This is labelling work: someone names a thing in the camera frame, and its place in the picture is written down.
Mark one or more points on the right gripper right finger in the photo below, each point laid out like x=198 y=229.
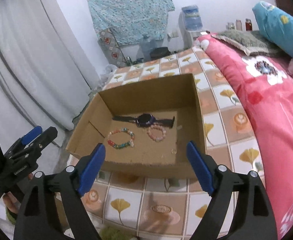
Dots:
x=253 y=216

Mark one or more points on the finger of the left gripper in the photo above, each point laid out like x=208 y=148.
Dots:
x=30 y=136

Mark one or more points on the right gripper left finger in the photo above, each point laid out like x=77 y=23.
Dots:
x=50 y=196

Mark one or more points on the green fuzzy sleeve forearm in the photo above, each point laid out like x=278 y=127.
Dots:
x=11 y=217

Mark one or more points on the person's left hand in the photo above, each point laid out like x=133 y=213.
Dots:
x=11 y=202

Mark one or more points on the white grey curtain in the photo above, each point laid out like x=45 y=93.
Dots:
x=45 y=76

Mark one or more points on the crumpled white plastic bag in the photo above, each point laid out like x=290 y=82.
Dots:
x=107 y=74

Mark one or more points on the brown cardboard box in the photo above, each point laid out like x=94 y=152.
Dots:
x=138 y=150

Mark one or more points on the black purple wrist watch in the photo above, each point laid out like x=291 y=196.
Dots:
x=145 y=120

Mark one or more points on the patchwork fabric panel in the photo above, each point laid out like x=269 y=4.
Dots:
x=111 y=49

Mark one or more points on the pink floral quilt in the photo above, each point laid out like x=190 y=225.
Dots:
x=265 y=90

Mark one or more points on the teal floral hanging cloth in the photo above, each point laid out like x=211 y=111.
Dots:
x=130 y=20

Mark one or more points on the grey green fuzzy cushion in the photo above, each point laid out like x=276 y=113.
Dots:
x=251 y=43

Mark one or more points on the teal cartoon pillow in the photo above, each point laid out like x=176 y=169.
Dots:
x=275 y=25

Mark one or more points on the pink small bottle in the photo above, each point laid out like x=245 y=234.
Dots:
x=239 y=25

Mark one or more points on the white water dispenser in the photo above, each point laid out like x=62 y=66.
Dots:
x=189 y=37

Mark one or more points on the blue water jug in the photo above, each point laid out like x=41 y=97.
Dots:
x=191 y=18

